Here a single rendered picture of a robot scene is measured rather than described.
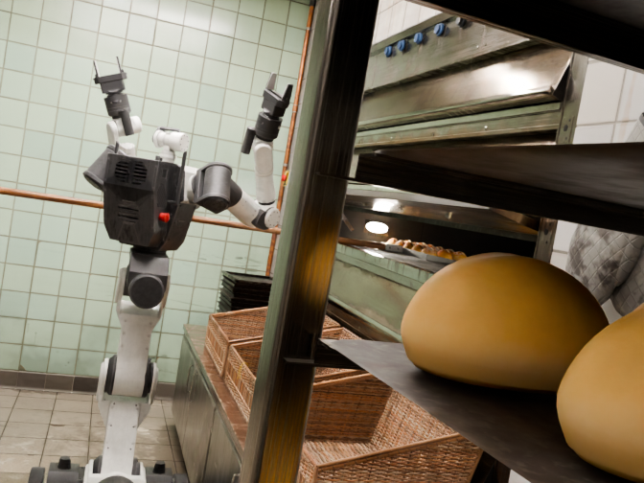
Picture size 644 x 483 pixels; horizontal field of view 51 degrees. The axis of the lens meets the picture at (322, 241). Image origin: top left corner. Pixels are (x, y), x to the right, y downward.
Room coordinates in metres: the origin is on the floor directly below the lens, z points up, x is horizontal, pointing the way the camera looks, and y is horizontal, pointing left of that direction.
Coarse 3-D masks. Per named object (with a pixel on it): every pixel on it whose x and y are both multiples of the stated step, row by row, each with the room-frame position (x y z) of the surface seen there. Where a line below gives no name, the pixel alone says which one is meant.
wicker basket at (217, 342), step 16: (208, 320) 3.25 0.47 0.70; (224, 320) 3.27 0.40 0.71; (240, 320) 3.29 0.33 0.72; (256, 320) 3.31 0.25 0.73; (208, 336) 3.20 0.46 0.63; (224, 336) 2.81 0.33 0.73; (240, 336) 3.30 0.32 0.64; (256, 336) 2.77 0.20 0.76; (208, 352) 3.11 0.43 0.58; (224, 352) 2.75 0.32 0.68; (224, 368) 2.73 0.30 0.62
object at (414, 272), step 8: (344, 248) 3.06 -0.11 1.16; (352, 248) 2.97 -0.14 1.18; (360, 248) 3.01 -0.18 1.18; (352, 256) 2.95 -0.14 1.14; (360, 256) 2.86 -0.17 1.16; (368, 256) 2.78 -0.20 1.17; (376, 256) 2.70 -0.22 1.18; (384, 256) 2.75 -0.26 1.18; (376, 264) 2.69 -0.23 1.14; (384, 264) 2.61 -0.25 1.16; (392, 264) 2.54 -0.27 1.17; (400, 264) 2.48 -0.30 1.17; (408, 264) 2.47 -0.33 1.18; (400, 272) 2.46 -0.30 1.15; (408, 272) 2.40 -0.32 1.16; (416, 272) 2.34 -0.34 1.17; (424, 272) 2.29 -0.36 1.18; (432, 272) 2.29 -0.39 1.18; (416, 280) 2.33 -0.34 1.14; (424, 280) 2.28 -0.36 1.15
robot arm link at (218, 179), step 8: (208, 168) 2.32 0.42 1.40; (216, 168) 2.31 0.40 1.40; (224, 168) 2.32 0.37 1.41; (208, 176) 2.30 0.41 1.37; (216, 176) 2.29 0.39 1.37; (224, 176) 2.30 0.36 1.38; (208, 184) 2.28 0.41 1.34; (216, 184) 2.27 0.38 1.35; (224, 184) 2.29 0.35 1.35; (232, 184) 2.34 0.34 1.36; (208, 192) 2.26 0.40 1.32; (216, 192) 2.26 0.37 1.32; (224, 192) 2.27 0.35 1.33; (232, 192) 2.33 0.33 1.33; (240, 192) 2.37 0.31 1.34; (232, 200) 2.35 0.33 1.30
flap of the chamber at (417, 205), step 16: (352, 192) 2.66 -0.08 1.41; (368, 192) 2.50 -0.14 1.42; (384, 192) 2.35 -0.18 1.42; (368, 208) 2.95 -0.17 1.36; (384, 208) 2.67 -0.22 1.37; (416, 208) 2.26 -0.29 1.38; (432, 208) 2.09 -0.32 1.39; (448, 208) 1.95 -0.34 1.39; (464, 208) 1.83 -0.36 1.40; (480, 208) 1.73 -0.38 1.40; (480, 224) 2.04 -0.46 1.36; (496, 224) 1.90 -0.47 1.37; (512, 224) 1.79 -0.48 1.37; (528, 224) 1.73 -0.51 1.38
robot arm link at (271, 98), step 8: (264, 88) 2.41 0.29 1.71; (264, 96) 2.39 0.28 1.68; (272, 96) 2.35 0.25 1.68; (280, 96) 2.38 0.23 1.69; (264, 104) 2.39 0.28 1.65; (272, 104) 2.36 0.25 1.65; (280, 104) 2.34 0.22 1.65; (288, 104) 2.37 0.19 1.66; (264, 112) 2.38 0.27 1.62; (272, 112) 2.36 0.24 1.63; (280, 112) 2.37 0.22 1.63; (264, 120) 2.37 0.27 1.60; (272, 120) 2.37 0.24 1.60; (280, 120) 2.40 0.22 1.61; (264, 128) 2.38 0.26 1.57; (272, 128) 2.38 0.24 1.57
